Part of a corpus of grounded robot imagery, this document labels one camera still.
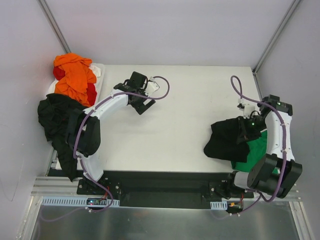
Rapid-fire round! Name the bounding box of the black printed t shirt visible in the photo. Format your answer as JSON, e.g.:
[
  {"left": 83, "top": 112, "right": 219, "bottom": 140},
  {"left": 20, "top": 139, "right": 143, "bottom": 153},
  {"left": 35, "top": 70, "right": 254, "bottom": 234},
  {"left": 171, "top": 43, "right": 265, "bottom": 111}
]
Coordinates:
[{"left": 203, "top": 116, "right": 262, "bottom": 163}]

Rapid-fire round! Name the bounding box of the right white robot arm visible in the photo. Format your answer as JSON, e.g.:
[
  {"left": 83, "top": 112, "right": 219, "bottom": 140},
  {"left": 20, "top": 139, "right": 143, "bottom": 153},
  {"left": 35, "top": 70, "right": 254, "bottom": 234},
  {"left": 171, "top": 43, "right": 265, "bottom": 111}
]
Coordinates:
[{"left": 224, "top": 95, "right": 303, "bottom": 202}]

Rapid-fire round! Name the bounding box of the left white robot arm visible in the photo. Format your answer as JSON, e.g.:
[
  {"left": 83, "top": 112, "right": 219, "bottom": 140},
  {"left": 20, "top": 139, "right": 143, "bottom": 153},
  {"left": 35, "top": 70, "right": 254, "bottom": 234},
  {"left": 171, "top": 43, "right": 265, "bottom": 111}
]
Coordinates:
[{"left": 65, "top": 71, "right": 160, "bottom": 195}]

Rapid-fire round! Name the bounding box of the green folded t shirt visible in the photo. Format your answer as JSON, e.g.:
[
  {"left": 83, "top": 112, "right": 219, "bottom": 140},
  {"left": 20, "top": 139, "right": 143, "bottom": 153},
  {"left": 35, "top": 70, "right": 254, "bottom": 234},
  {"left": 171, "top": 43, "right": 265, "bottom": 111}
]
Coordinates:
[{"left": 231, "top": 130, "right": 268, "bottom": 173}]

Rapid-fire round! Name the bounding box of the white plastic bin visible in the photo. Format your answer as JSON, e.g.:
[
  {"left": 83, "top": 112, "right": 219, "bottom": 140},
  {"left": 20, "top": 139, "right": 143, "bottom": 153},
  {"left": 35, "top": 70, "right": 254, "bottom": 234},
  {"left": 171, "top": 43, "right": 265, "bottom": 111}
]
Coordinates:
[{"left": 45, "top": 63, "right": 105, "bottom": 107}]

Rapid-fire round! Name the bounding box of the white t shirt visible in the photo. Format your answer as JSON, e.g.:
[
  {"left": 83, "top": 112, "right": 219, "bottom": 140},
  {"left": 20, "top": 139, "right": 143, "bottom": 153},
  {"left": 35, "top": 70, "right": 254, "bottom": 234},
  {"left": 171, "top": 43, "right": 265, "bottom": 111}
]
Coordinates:
[{"left": 45, "top": 63, "right": 105, "bottom": 96}]

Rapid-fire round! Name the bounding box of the orange t shirt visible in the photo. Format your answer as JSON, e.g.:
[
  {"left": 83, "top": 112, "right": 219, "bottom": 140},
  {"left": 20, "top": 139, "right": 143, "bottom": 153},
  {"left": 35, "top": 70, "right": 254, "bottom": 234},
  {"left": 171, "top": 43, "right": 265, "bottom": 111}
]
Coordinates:
[{"left": 53, "top": 52, "right": 97, "bottom": 107}]

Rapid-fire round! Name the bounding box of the red t shirt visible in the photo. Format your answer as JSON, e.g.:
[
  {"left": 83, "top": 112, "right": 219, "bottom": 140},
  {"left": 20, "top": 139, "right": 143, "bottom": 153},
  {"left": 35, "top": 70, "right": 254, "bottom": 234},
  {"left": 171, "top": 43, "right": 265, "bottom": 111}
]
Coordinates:
[{"left": 53, "top": 66, "right": 97, "bottom": 107}]

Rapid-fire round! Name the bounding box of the plain black t shirt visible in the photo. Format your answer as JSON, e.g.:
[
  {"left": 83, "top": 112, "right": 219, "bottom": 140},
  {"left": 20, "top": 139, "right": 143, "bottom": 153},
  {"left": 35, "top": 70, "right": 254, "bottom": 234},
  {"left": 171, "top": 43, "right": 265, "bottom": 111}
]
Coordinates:
[{"left": 37, "top": 93, "right": 86, "bottom": 181}]

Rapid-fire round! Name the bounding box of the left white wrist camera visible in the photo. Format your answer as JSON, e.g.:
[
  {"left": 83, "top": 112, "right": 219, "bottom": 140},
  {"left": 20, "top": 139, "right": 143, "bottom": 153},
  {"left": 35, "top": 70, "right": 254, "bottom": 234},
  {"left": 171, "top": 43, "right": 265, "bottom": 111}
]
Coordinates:
[{"left": 145, "top": 77, "right": 160, "bottom": 97}]

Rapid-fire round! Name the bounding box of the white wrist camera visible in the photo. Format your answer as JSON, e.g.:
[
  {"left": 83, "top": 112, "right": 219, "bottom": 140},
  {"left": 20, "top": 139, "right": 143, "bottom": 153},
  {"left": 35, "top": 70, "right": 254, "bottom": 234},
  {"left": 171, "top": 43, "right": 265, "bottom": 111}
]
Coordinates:
[
  {"left": 237, "top": 98, "right": 256, "bottom": 119},
  {"left": 145, "top": 77, "right": 160, "bottom": 97}
]

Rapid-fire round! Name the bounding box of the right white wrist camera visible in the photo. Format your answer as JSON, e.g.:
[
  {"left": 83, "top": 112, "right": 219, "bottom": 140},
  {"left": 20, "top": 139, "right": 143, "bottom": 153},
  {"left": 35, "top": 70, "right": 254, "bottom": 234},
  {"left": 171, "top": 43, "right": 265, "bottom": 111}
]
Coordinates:
[{"left": 237, "top": 98, "right": 256, "bottom": 119}]

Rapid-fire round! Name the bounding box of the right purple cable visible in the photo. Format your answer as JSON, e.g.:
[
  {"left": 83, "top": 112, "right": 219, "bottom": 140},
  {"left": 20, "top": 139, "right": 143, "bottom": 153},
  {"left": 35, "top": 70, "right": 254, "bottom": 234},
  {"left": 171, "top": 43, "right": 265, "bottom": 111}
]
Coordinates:
[{"left": 211, "top": 75, "right": 288, "bottom": 220}]

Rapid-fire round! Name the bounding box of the purple cable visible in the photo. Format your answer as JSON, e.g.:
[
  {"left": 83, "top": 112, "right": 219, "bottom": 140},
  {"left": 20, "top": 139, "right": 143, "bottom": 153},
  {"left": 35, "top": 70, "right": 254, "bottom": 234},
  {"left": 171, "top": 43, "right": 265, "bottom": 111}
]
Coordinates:
[
  {"left": 72, "top": 75, "right": 171, "bottom": 214},
  {"left": 211, "top": 75, "right": 288, "bottom": 220}
]

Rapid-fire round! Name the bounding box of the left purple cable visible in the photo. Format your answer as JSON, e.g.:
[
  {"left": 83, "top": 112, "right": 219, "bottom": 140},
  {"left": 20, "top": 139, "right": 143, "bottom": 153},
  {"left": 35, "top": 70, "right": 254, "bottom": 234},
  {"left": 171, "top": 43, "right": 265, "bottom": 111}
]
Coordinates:
[{"left": 72, "top": 75, "right": 171, "bottom": 214}]

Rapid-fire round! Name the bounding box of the right grey cable duct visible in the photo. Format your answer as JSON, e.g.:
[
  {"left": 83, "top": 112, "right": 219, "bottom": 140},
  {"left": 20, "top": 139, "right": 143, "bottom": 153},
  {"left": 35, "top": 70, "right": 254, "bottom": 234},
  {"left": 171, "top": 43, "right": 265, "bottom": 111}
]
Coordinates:
[{"left": 210, "top": 200, "right": 228, "bottom": 211}]

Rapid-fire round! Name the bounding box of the grey cable duct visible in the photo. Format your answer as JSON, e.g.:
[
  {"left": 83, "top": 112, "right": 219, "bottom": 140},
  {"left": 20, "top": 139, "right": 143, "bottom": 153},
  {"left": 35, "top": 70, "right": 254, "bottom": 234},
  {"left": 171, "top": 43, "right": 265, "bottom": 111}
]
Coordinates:
[
  {"left": 41, "top": 196, "right": 120, "bottom": 208},
  {"left": 210, "top": 200, "right": 228, "bottom": 211}
]

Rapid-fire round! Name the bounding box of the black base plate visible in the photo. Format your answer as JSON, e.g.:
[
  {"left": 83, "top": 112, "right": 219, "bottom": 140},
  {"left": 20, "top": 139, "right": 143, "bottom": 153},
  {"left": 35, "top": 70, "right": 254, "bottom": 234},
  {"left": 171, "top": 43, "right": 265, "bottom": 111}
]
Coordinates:
[{"left": 76, "top": 170, "right": 254, "bottom": 209}]

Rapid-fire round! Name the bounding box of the right aluminium frame post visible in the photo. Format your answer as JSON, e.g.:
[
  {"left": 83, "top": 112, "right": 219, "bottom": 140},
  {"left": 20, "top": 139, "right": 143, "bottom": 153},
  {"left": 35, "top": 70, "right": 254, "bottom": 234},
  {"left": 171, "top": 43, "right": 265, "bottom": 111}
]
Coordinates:
[{"left": 252, "top": 0, "right": 303, "bottom": 76}]

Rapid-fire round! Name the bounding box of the aluminium frame post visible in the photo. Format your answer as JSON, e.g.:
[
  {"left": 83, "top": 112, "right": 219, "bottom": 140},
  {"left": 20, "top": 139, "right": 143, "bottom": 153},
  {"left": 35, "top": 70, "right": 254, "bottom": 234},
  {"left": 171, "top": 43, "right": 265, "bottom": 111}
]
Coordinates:
[
  {"left": 252, "top": 0, "right": 303, "bottom": 76},
  {"left": 37, "top": 0, "right": 71, "bottom": 53}
]

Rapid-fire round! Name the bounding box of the left aluminium frame post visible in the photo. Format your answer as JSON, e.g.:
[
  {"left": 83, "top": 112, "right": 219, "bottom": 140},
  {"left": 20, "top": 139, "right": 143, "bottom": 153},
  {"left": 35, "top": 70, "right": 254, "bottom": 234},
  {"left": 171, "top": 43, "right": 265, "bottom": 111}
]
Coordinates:
[{"left": 37, "top": 0, "right": 71, "bottom": 53}]

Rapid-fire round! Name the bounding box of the aluminium rail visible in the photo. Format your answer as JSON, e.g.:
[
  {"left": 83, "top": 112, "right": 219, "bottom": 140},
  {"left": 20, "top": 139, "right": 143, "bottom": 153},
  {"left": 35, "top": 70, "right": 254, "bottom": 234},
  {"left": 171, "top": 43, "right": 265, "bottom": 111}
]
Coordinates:
[{"left": 31, "top": 154, "right": 301, "bottom": 201}]

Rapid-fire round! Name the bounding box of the left grey cable duct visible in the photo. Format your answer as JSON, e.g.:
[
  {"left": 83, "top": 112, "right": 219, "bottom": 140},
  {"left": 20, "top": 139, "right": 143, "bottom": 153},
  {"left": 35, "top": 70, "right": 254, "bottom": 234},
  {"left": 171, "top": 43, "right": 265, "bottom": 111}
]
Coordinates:
[{"left": 41, "top": 196, "right": 120, "bottom": 208}]

